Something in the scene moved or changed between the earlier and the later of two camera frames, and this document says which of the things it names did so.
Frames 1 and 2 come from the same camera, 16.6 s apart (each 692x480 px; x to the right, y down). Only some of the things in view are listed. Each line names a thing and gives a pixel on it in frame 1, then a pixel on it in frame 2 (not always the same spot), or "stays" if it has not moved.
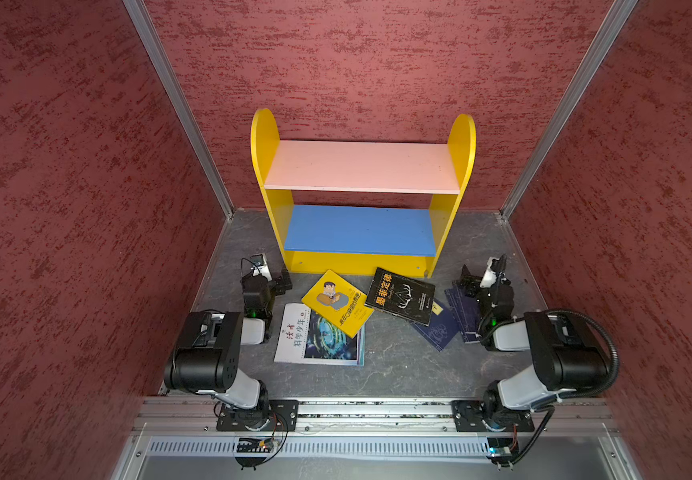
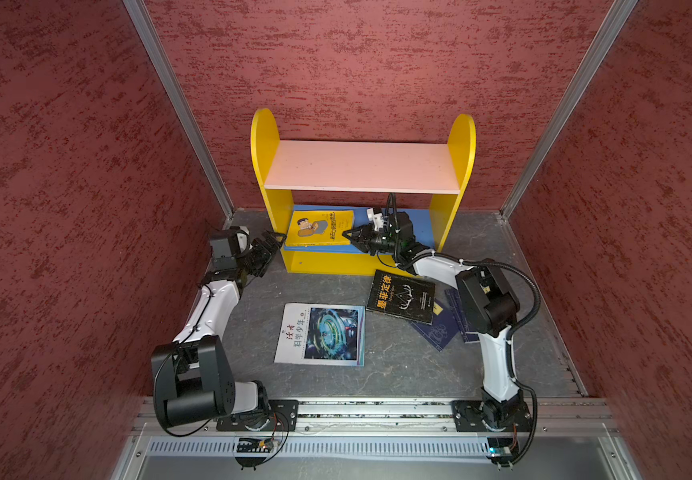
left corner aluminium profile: [179, 99] stays
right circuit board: [500, 450] stays
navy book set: [467, 312] stays
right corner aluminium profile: [613, 22] stays
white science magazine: [305, 337] stays
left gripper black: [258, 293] to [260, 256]
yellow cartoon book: [340, 303] to [319, 227]
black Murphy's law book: [400, 295] stays
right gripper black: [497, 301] to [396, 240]
